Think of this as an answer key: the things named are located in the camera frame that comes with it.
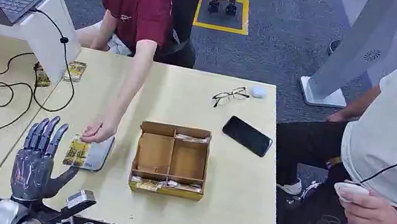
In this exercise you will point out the white earbuds case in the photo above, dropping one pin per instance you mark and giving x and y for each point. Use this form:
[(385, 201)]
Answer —
[(258, 92)]

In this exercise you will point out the person's hand over card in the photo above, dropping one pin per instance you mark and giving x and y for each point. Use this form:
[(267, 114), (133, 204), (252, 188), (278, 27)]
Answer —
[(99, 130)]

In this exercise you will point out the person's hand with white device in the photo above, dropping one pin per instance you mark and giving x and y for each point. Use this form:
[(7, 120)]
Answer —
[(368, 216)]

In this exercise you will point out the cards in narrow box slot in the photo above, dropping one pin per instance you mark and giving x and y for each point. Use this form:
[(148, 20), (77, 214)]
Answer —
[(192, 138)]

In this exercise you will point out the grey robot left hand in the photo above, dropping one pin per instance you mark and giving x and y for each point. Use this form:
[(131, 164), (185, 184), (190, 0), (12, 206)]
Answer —
[(30, 175)]

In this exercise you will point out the yellow card stack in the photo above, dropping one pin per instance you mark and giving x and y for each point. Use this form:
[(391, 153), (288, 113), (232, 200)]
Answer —
[(42, 77), (76, 71)]

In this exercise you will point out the grey flat pad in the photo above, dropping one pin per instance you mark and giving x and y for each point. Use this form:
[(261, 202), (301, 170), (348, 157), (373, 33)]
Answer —
[(99, 155)]

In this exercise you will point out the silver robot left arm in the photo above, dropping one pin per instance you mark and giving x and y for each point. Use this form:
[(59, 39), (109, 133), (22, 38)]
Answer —
[(7, 214)]

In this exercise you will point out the white handheld device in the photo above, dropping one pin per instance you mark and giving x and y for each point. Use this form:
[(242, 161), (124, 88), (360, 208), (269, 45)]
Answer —
[(348, 191)]

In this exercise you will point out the white laptop stand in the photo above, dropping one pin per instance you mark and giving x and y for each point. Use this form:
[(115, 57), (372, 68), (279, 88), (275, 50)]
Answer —
[(46, 39)]

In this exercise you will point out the cards in wide box slot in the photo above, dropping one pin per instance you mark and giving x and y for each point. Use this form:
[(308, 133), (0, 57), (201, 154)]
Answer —
[(169, 184)]

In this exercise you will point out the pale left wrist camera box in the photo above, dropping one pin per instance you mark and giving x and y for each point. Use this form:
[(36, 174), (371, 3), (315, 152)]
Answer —
[(80, 199)]

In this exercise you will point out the yellow printed card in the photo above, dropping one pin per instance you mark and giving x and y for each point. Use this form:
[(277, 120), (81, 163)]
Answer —
[(76, 154)]

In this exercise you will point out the white pillar stand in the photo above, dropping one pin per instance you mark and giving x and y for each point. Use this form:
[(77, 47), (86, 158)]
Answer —
[(352, 48)]

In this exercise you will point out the person in red top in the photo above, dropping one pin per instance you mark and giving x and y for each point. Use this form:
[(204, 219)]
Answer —
[(140, 2)]

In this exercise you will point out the black smartphone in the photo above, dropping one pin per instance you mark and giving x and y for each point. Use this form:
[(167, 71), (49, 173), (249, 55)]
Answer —
[(247, 136)]

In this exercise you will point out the black-framed glasses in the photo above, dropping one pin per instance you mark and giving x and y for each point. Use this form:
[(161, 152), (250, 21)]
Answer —
[(227, 96)]

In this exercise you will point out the wooden card box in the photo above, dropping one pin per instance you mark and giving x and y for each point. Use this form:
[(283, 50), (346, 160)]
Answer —
[(171, 159)]

